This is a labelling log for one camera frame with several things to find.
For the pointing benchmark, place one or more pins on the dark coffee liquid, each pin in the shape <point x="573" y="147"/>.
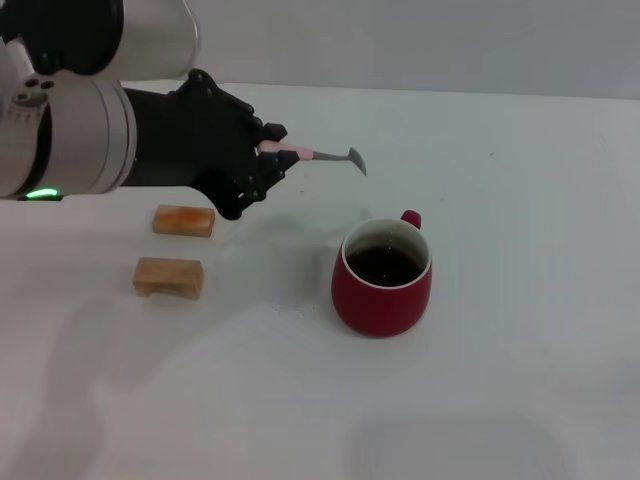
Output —
<point x="385" y="267"/>

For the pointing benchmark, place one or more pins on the notched plain wooden block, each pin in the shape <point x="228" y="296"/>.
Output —
<point x="170" y="275"/>

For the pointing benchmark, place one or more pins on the red ceramic cup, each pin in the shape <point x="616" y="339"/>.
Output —
<point x="380" y="312"/>

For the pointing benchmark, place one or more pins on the orange stained wooden block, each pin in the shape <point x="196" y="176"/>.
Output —
<point x="185" y="220"/>

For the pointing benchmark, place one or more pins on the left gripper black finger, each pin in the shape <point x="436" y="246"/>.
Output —
<point x="275" y="170"/>
<point x="247" y="122"/>

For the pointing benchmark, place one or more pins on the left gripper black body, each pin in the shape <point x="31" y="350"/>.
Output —
<point x="185" y="140"/>

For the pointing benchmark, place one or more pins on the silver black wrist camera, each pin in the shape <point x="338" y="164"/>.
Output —
<point x="155" y="35"/>

